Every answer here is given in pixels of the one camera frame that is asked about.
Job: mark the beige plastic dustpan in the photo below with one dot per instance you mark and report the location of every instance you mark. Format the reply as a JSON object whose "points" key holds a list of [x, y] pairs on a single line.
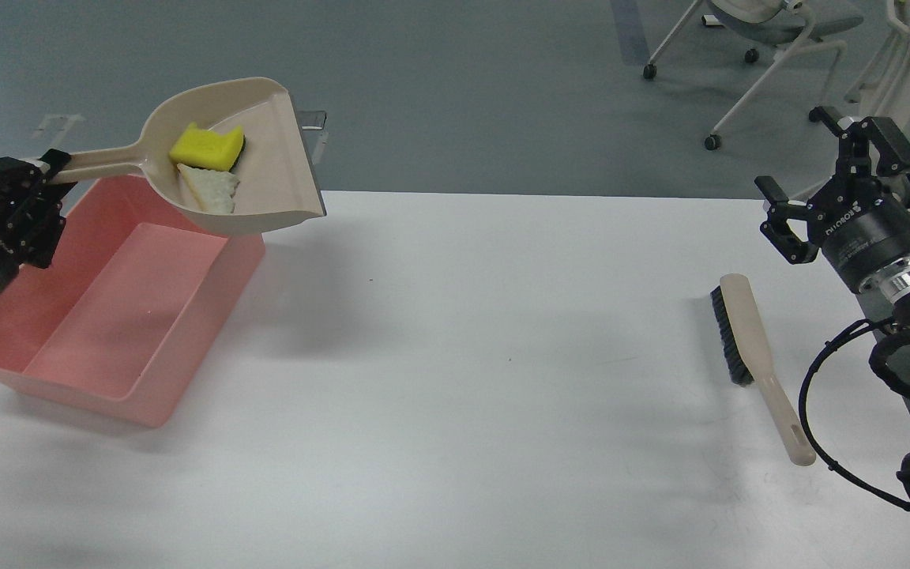
{"points": [[277, 187]]}

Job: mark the pink plastic bin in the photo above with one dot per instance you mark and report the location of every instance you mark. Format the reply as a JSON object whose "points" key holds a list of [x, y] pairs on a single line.
{"points": [[124, 316]]}

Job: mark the yellow sponge piece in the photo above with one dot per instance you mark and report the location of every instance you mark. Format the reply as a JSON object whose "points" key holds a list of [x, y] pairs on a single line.
{"points": [[205, 149]]}

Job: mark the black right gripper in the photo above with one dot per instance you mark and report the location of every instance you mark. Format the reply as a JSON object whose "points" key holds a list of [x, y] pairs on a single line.
{"points": [[859, 226]]}

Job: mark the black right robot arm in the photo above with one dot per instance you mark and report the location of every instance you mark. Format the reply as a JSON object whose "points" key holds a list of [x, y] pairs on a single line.
{"points": [[889, 359]]}

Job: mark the beige hand brush black bristles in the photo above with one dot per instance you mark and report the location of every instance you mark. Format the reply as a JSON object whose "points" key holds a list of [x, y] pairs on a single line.
{"points": [[749, 359]]}

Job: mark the white bread crust piece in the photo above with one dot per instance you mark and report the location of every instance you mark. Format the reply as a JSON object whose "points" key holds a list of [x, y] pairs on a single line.
{"points": [[213, 190]]}

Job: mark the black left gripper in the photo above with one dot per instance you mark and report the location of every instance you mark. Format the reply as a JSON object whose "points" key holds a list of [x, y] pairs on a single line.
{"points": [[31, 221]]}

